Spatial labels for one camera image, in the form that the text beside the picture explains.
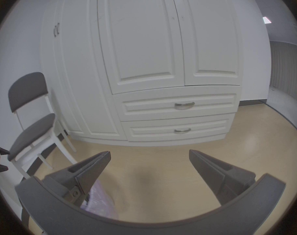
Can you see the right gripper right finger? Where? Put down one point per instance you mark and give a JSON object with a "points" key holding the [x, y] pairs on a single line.
{"points": [[217, 177]]}

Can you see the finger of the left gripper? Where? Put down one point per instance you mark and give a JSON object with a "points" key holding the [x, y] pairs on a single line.
{"points": [[0, 168], [2, 151]]}

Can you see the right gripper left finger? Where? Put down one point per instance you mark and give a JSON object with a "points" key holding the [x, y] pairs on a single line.
{"points": [[84, 177]]}

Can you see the purple plastic bag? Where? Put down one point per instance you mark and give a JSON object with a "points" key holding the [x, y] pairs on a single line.
{"points": [[99, 202]]}

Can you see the grey and white chair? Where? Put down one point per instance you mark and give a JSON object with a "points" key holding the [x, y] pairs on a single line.
{"points": [[28, 89]]}

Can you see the grey curtain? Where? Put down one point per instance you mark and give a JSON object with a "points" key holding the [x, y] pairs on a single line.
{"points": [[288, 67]]}

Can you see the white wardrobe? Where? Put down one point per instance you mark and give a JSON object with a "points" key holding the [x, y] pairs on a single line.
{"points": [[143, 45]]}

